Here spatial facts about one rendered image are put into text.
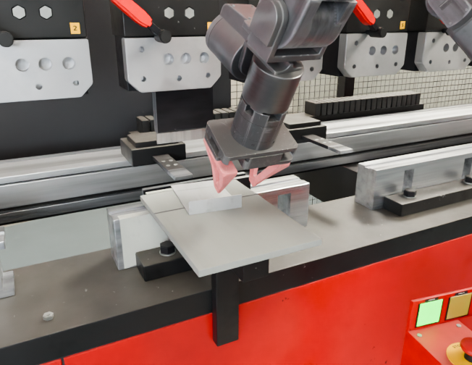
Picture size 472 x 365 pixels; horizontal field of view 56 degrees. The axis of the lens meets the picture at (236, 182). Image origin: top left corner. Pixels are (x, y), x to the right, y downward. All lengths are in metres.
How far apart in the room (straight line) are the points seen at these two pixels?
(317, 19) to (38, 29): 0.38
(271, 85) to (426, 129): 1.07
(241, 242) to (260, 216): 0.09
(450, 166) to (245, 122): 0.76
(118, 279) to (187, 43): 0.39
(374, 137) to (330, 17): 0.91
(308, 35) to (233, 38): 0.10
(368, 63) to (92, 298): 0.64
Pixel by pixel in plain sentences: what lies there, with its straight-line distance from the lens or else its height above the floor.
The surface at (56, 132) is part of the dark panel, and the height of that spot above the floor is 1.00.
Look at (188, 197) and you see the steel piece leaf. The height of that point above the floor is 1.00.
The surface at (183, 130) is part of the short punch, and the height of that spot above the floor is 1.10.
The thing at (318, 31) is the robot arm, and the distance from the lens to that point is 0.45.
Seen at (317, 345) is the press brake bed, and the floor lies 0.68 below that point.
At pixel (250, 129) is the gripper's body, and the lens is 0.51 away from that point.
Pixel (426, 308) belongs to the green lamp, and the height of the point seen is 0.82.
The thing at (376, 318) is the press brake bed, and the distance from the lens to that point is 1.01.
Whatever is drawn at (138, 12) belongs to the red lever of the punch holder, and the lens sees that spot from 0.65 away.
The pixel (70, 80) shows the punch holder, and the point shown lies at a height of 1.20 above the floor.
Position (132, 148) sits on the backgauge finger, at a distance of 0.95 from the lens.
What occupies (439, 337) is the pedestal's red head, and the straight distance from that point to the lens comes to 0.85.
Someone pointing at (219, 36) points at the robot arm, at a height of 1.26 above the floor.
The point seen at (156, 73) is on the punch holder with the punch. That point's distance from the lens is 0.69.
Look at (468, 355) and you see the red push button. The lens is 0.82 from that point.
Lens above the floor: 1.28
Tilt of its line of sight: 20 degrees down
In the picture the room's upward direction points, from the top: straight up
